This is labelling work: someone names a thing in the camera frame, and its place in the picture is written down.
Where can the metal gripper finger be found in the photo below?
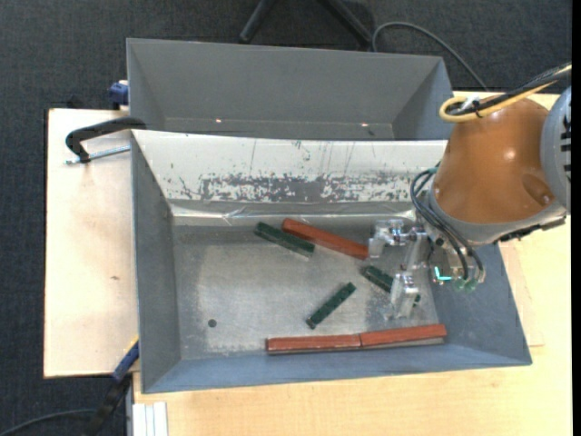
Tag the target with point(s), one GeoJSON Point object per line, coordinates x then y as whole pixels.
{"type": "Point", "coordinates": [380, 241]}
{"type": "Point", "coordinates": [403, 295]}

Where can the grey metal bin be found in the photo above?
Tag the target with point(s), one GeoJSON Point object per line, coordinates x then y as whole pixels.
{"type": "Point", "coordinates": [254, 289]}

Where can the red-brown flat block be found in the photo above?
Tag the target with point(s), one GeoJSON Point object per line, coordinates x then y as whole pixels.
{"type": "Point", "coordinates": [313, 343]}
{"type": "Point", "coordinates": [327, 239]}
{"type": "Point", "coordinates": [404, 335]}

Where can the dark green flat block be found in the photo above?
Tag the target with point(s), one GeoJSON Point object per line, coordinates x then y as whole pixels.
{"type": "Point", "coordinates": [331, 304]}
{"type": "Point", "coordinates": [377, 277]}
{"type": "Point", "coordinates": [283, 240]}

